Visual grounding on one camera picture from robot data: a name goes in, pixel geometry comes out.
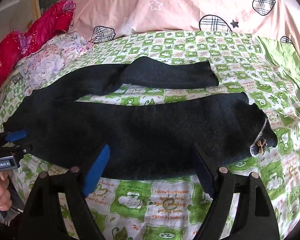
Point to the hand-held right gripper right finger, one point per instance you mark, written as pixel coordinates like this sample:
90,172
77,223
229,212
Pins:
205,177

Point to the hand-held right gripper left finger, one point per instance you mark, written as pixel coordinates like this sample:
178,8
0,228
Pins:
98,170

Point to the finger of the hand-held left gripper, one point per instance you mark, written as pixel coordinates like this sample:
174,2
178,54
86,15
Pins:
20,151
16,135

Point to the black pants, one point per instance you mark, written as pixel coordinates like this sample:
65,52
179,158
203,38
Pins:
140,135

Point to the person's left hand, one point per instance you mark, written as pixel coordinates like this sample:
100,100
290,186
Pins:
1,195

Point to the green printed bedsheet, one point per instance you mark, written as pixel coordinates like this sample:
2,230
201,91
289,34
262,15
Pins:
165,205

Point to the pale floral pillow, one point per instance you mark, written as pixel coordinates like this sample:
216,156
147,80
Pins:
47,62

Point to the red floral quilt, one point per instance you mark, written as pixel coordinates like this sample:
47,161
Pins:
12,45

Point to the plain green cloth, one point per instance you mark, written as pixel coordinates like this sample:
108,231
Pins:
287,57

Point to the pink heart print quilt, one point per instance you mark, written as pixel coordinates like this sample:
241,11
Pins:
177,5

